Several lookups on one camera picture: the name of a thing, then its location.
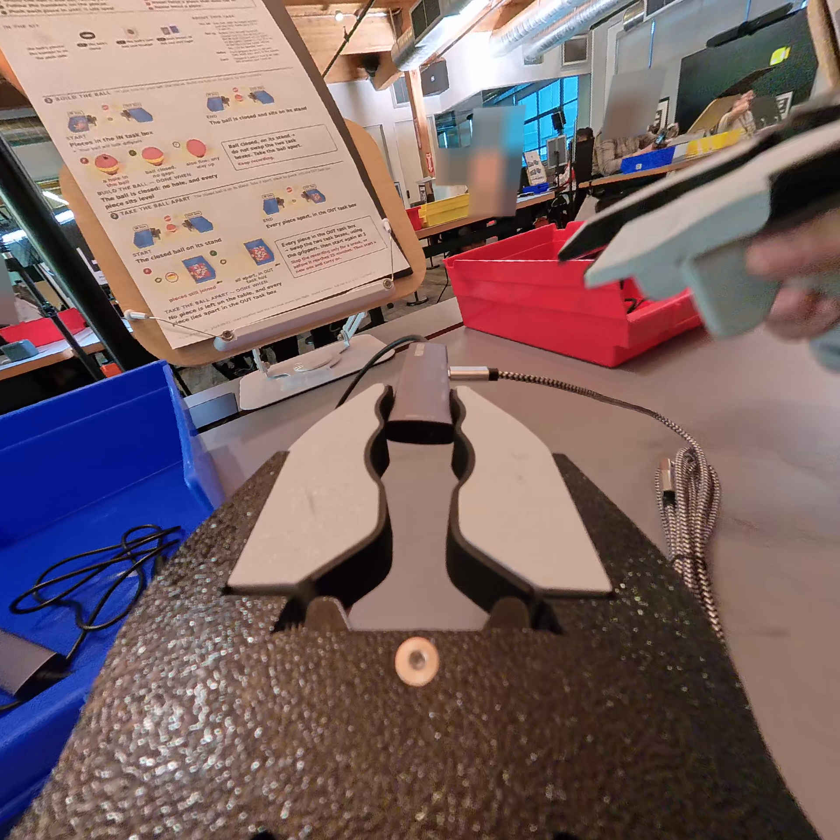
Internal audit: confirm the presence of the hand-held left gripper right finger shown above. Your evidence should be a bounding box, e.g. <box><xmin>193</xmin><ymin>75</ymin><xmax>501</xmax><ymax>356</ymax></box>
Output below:
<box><xmin>449</xmin><ymin>387</ymin><xmax>614</xmax><ymax>601</ymax></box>

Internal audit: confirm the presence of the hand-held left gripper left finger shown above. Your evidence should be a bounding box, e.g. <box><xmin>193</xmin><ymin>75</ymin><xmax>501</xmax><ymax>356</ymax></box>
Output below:
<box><xmin>226</xmin><ymin>384</ymin><xmax>395</xmax><ymax>608</ymax></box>

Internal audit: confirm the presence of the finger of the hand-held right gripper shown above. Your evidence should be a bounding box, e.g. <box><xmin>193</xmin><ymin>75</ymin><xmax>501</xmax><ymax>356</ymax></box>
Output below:
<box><xmin>584</xmin><ymin>147</ymin><xmax>840</xmax><ymax>339</ymax></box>
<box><xmin>558</xmin><ymin>105</ymin><xmax>840</xmax><ymax>262</ymax></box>

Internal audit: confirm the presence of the grey usb hub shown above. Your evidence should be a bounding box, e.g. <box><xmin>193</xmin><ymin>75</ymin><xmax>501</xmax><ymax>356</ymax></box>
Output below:
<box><xmin>384</xmin><ymin>343</ymin><xmax>460</xmax><ymax>445</ymax></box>
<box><xmin>0</xmin><ymin>629</ymin><xmax>67</xmax><ymax>700</ymax></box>

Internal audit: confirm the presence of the braided usb-c cable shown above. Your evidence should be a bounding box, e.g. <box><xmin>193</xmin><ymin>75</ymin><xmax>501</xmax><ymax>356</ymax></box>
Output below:
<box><xmin>448</xmin><ymin>365</ymin><xmax>726</xmax><ymax>647</ymax></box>

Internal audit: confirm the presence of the person's right hand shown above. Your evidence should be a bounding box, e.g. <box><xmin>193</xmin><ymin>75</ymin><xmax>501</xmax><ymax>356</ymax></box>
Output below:
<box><xmin>748</xmin><ymin>230</ymin><xmax>840</xmax><ymax>342</ymax></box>

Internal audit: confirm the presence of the small blue bin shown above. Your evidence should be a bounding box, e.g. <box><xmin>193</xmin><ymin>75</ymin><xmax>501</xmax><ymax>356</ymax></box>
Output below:
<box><xmin>620</xmin><ymin>146</ymin><xmax>677</xmax><ymax>174</ymax></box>

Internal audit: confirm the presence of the small yellow bin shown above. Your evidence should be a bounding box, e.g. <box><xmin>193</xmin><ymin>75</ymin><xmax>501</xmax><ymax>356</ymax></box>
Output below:
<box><xmin>419</xmin><ymin>193</ymin><xmax>471</xmax><ymax>228</ymax></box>
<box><xmin>686</xmin><ymin>129</ymin><xmax>749</xmax><ymax>156</ymax></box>

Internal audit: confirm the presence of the silver document stand base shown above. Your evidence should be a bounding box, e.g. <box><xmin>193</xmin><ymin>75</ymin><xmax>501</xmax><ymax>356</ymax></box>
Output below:
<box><xmin>238</xmin><ymin>311</ymin><xmax>396</xmax><ymax>413</ymax></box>

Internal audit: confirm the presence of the black display screen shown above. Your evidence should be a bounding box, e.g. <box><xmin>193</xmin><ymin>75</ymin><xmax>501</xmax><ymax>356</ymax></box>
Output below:
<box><xmin>676</xmin><ymin>13</ymin><xmax>818</xmax><ymax>133</ymax></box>

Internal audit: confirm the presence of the red plastic bin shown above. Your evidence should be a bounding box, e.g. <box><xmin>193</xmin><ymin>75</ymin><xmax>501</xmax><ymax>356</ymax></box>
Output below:
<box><xmin>444</xmin><ymin>222</ymin><xmax>703</xmax><ymax>368</ymax></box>

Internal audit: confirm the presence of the blue plastic bin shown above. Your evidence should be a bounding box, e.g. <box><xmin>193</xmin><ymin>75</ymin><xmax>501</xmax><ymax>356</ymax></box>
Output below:
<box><xmin>0</xmin><ymin>360</ymin><xmax>227</xmax><ymax>834</ymax></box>

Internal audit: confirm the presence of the black tripod pole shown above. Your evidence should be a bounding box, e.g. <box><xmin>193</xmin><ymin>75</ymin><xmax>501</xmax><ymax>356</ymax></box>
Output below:
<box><xmin>0</xmin><ymin>138</ymin><xmax>158</xmax><ymax>382</ymax></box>

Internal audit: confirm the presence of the printed instruction sheet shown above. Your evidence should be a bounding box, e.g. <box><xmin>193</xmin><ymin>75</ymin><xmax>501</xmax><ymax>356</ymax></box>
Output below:
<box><xmin>0</xmin><ymin>0</ymin><xmax>411</xmax><ymax>350</ymax></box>

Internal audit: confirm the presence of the thin black cable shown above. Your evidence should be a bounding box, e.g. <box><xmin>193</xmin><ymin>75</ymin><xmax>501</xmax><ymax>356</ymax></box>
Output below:
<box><xmin>10</xmin><ymin>525</ymin><xmax>185</xmax><ymax>647</ymax></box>

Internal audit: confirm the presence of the silver ventilation duct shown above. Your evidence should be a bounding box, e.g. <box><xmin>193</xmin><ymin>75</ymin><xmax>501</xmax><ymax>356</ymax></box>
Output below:
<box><xmin>392</xmin><ymin>0</ymin><xmax>546</xmax><ymax>71</ymax></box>
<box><xmin>489</xmin><ymin>0</ymin><xmax>634</xmax><ymax>59</ymax></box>

